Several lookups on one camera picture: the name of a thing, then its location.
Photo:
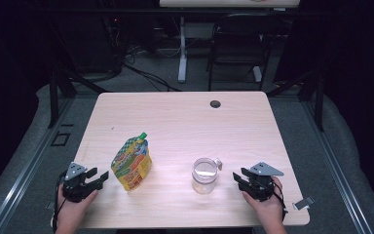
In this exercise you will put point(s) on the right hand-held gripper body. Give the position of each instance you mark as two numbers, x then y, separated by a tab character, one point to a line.
262	185

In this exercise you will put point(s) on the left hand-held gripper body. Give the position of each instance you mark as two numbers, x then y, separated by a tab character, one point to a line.
74	187

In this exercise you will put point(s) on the yellow green spout pouch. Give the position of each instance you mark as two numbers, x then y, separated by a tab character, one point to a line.
131	165

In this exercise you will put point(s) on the clear jar with hinged lid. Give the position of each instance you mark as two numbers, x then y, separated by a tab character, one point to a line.
204	182

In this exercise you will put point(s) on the person's left hand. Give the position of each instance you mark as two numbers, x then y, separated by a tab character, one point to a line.
71	211

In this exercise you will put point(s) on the person's right hand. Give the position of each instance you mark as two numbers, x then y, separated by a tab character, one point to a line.
269	209

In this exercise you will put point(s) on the grey tape strip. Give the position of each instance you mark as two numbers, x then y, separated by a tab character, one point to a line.
50	205
303	203

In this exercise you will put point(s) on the black computer case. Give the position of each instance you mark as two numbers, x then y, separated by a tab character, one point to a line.
87	42

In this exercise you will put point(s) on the black chair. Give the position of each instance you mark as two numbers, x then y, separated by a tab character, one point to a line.
240	35

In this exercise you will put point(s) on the white desk with metal legs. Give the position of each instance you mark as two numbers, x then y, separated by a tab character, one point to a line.
182	48

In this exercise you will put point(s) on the black floor socket frame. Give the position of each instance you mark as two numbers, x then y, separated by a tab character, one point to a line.
65	139

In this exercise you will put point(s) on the aluminium floor rail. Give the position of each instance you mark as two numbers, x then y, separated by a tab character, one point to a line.
337	175
22	175

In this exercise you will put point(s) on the black metal frame stand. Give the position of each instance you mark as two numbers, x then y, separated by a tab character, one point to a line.
53	97
319	97

